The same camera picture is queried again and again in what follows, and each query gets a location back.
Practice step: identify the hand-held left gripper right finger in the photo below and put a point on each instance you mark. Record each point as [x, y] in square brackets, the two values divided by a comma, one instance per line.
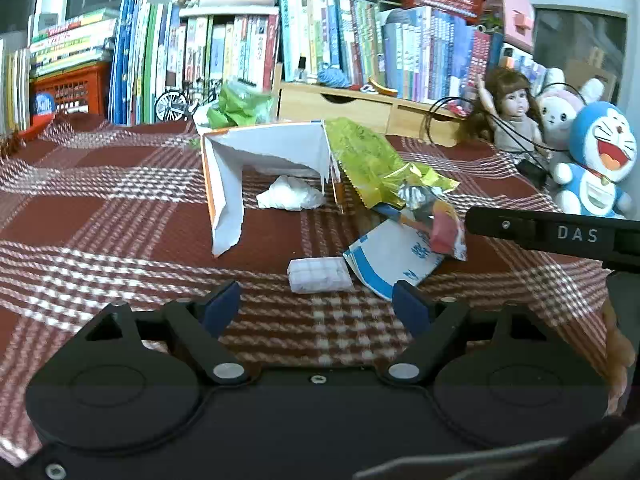
[410, 306]

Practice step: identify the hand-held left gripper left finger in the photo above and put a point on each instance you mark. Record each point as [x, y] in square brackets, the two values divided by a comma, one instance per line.
[220, 306]

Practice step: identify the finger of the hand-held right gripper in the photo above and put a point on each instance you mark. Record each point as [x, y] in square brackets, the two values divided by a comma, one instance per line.
[500, 224]

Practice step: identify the white and blue paper packet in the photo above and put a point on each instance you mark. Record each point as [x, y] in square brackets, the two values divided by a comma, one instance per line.
[390, 260]

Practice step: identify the pink snack wrapper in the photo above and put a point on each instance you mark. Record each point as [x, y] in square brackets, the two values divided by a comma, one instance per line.
[445, 232]

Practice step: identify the white checked tissue packet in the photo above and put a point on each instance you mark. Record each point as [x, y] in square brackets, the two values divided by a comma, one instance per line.
[320, 275]

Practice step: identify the white tissue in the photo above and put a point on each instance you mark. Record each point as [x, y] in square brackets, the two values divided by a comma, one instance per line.
[290, 195]

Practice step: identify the torn white cardboard box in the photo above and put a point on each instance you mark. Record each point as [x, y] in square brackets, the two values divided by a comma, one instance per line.
[225, 170]

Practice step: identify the yellow-green snack wrapper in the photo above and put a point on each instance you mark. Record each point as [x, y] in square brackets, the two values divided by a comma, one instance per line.
[365, 160]

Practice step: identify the green plastic wrapper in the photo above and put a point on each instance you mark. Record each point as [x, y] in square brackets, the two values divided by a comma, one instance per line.
[240, 105]

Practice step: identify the person's right hand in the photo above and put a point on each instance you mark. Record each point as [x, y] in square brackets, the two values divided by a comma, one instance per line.
[617, 360]

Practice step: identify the small black pouch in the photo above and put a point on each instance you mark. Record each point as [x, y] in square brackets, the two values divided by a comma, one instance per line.
[532, 172]

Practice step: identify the blue cat plush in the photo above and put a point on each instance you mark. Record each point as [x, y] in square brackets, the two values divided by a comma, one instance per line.
[600, 155]

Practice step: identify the brown-haired doll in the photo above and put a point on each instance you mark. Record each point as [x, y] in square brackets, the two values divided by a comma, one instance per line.
[510, 110]

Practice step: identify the white and pink bunny plush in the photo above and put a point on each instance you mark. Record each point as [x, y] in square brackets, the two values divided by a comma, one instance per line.
[560, 107]

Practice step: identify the red plaid tablecloth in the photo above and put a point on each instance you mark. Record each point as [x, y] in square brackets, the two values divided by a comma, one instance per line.
[125, 210]

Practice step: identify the orange curved toy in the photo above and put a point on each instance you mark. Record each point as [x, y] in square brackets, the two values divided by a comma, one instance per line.
[382, 89]

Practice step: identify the wooden drawer organizer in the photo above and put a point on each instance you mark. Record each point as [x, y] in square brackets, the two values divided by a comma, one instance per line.
[340, 107]

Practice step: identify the row of colourful paperback books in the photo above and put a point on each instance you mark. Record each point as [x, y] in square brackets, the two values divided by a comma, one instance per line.
[400, 45]

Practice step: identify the miniature metal bicycle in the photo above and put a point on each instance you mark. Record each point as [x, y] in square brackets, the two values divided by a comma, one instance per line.
[175, 102]

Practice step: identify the pink toy house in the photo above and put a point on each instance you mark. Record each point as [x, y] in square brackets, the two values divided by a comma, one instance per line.
[512, 5]

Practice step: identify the blue yarn ball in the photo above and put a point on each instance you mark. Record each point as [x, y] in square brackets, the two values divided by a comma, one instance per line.
[332, 76]

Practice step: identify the row of tall thin books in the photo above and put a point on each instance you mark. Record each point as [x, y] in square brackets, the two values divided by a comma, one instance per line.
[190, 55]

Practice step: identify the red plastic basket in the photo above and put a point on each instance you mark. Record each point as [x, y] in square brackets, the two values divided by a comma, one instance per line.
[75, 90]

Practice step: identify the row of pale upright books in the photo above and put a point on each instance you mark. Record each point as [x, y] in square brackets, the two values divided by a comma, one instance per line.
[15, 90]

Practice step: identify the stack of flat books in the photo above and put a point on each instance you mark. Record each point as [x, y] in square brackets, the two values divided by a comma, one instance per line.
[70, 42]

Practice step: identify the white rolled bundle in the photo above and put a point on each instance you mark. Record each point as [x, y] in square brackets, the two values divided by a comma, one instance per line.
[225, 2]

